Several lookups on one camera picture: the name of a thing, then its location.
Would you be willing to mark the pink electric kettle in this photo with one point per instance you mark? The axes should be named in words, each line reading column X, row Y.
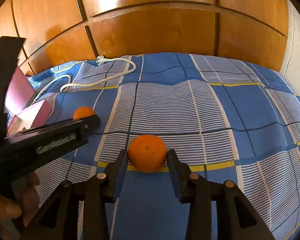
column 19, row 93

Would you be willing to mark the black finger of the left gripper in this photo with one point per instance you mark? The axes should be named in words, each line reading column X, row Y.
column 51, row 141

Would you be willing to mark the pink white shallow tray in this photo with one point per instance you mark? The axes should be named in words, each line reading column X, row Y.
column 30, row 117

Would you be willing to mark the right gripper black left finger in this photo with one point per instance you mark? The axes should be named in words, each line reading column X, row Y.
column 58, row 216

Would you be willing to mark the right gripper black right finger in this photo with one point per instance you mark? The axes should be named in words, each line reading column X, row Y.
column 236, row 216

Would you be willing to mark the blue plaid tablecloth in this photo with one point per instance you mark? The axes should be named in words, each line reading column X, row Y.
column 227, row 119

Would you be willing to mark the person's left hand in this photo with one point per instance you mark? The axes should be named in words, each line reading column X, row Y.
column 26, row 206

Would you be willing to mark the orange tangerine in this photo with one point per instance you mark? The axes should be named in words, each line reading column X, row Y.
column 147, row 153
column 83, row 112

